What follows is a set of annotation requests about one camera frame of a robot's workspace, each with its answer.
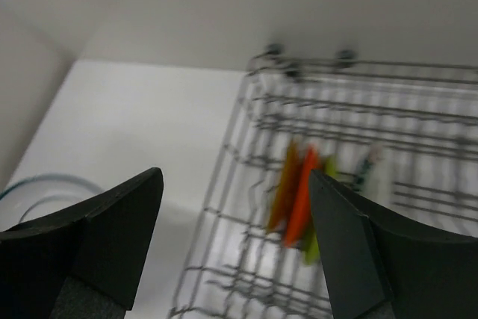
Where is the white plate teal rim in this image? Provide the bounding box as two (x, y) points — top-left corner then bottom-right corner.
(352, 143), (392, 207)

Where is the grey wire dish rack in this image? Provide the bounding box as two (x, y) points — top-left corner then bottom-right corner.
(169, 44), (477, 318)

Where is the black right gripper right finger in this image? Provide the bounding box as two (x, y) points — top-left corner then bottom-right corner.
(308, 170), (477, 318)

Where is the green plate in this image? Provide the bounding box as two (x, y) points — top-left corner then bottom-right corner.
(302, 155), (337, 265)

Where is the orange plate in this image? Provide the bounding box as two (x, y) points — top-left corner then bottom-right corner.
(283, 143), (320, 247)

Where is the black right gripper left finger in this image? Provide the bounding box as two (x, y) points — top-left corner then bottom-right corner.
(1, 167), (164, 318)

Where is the yellow patterned plate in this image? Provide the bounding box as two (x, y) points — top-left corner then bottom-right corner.
(266, 137), (302, 232)

